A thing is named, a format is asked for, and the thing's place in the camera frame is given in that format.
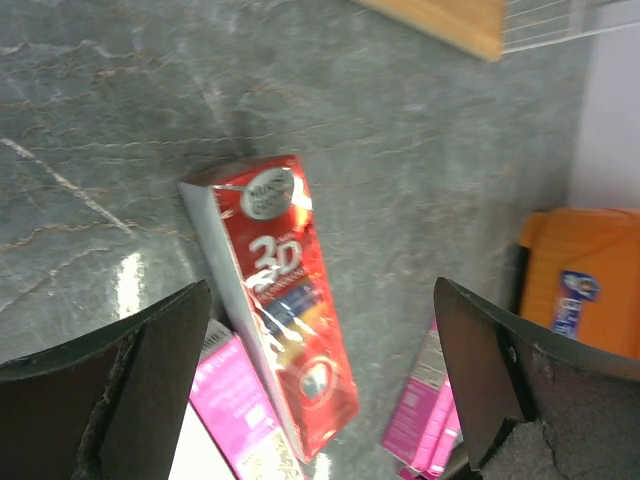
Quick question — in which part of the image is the orange plastic basket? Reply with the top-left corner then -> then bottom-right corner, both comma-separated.
519,208 -> 639,359

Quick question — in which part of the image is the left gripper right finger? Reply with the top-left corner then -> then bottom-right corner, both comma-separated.
434,278 -> 639,479

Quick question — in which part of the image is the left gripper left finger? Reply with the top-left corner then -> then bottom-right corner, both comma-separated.
1,281 -> 211,479

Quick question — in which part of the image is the pink toothpaste box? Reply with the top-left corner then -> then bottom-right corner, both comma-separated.
382,321 -> 453,470
189,320 -> 305,480
398,406 -> 460,479

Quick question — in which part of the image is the red 3D toothpaste box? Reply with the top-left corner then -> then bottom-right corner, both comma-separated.
178,155 -> 359,463

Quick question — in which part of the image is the white wire wooden shelf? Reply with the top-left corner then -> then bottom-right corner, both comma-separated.
358,0 -> 639,62

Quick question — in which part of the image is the silver toothpaste box right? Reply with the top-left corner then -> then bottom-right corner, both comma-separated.
168,403 -> 235,480

